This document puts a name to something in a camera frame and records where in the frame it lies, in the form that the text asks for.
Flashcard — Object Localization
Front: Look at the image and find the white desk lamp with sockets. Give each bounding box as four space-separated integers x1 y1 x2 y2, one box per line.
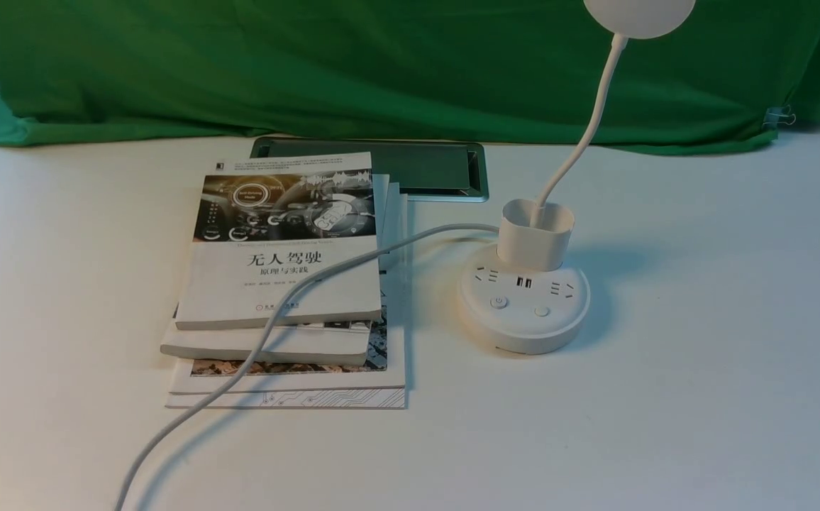
458 1 695 356

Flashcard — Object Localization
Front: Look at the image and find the bottom book with circuit pattern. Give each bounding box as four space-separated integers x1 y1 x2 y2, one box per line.
165 193 409 410

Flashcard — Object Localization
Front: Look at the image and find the top book with dashboard cover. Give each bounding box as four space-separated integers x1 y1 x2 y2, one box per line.
174 152 387 331

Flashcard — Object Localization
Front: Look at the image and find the green backdrop cloth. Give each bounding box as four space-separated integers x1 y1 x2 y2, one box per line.
0 1 820 155

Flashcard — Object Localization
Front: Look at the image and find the metal binder clip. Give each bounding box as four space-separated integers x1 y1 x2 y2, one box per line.
761 104 798 130

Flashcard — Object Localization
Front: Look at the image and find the white lamp power cable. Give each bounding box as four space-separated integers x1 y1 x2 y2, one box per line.
113 223 500 511

